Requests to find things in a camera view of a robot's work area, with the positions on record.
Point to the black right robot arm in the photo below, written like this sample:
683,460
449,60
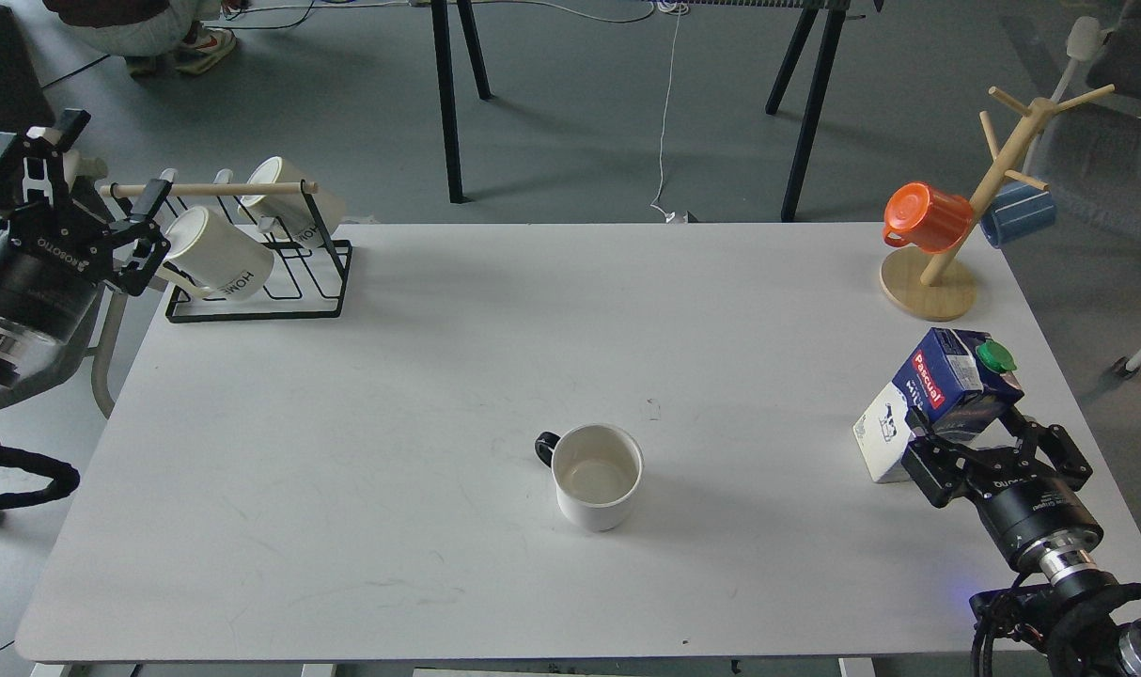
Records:
1061,603

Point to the white mug rear on rack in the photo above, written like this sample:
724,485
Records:
291,208

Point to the grey office chair right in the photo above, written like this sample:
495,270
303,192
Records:
1091,156

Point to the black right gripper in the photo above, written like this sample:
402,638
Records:
1026,510

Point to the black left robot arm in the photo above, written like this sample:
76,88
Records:
56,254

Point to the grey office chair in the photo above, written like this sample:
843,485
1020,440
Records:
21,109
1091,156

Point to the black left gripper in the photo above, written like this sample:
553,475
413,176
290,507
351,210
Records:
48,296

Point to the black wire mug rack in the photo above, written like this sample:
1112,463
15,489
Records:
306,284

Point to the grey office chair left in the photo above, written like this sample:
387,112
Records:
21,109

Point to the blue white milk carton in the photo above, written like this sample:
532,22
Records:
961,380

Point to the white mug front on rack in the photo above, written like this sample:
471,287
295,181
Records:
208,257

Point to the wooden mug tree stand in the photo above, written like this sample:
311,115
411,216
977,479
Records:
938,288

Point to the white mug on rack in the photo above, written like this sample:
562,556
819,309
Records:
291,208
208,257

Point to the orange cup on tree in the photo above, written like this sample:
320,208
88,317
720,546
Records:
926,217

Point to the blue cup on tree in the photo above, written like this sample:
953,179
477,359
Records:
1017,211

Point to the person crouching in background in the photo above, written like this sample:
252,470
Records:
141,32

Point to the white mug with black handle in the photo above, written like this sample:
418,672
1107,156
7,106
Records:
597,471

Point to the black legged background table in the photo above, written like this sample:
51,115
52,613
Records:
728,93

